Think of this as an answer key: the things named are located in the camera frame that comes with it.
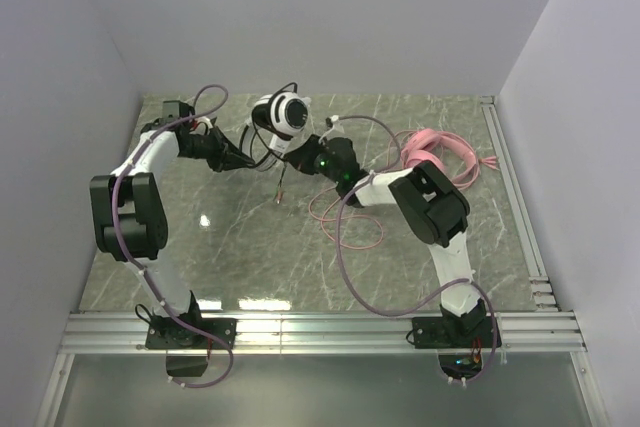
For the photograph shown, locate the black headphone cable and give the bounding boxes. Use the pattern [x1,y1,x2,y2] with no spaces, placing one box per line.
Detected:
[242,81,306,206]

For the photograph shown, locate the white and black headphones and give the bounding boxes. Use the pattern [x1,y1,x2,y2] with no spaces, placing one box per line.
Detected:
[239,91,311,172]

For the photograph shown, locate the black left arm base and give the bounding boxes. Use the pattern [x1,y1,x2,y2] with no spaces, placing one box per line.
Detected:
[134,300,237,381]

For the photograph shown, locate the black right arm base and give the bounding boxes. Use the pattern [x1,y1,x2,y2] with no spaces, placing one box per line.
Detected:
[405,316,502,385]

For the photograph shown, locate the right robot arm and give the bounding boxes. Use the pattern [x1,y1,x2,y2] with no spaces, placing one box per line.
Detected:
[284,135,487,335]

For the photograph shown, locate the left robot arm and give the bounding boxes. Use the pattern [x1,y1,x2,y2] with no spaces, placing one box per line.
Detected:
[89,100,255,335]

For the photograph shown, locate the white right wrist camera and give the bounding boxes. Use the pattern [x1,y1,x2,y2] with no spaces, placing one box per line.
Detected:
[320,115,344,142]

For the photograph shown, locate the aluminium right side rail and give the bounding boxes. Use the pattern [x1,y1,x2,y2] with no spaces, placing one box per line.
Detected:
[480,96,560,311]

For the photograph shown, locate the aluminium rail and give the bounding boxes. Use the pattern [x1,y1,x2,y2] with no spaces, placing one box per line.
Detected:
[58,311,586,355]
[480,96,560,311]

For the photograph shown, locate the aluminium front rail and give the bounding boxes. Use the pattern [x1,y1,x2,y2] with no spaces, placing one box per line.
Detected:
[58,311,586,355]

